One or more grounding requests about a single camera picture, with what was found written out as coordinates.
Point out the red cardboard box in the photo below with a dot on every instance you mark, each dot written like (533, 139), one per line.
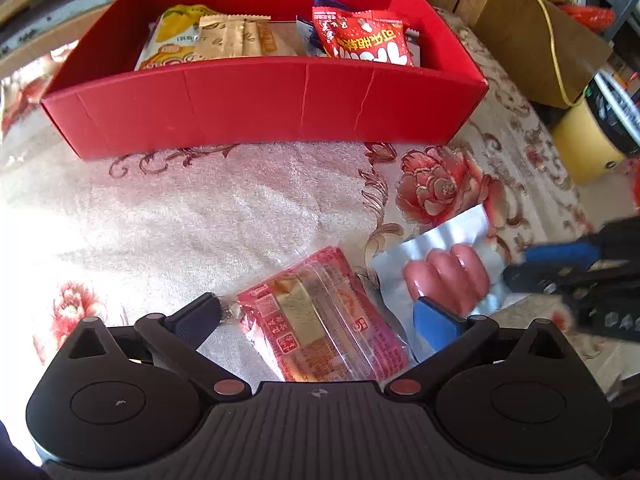
(250, 105)

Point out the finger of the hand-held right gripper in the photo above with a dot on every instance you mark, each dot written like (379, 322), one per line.
(560, 255)
(530, 279)

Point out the floral tablecloth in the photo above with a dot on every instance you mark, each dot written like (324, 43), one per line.
(200, 210)

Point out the yellow round container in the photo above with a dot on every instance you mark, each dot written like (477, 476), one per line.
(585, 145)

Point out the red plastic bag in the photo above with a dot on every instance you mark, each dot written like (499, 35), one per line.
(590, 12)

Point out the brown cardboard box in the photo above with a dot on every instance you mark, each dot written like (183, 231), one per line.
(525, 40)

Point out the yellow snack packet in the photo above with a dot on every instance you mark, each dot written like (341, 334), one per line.
(172, 35)

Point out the gold brown snack packet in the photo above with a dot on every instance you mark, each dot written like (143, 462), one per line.
(230, 37)

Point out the clear sausage packet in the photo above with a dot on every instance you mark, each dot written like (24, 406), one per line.
(445, 272)

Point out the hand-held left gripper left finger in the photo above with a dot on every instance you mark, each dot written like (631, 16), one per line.
(197, 317)

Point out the red candy packet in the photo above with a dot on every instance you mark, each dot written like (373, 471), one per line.
(365, 40)

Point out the red clear pastry packet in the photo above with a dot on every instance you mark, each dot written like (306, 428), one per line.
(325, 320)

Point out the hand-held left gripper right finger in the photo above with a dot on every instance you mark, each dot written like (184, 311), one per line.
(437, 325)

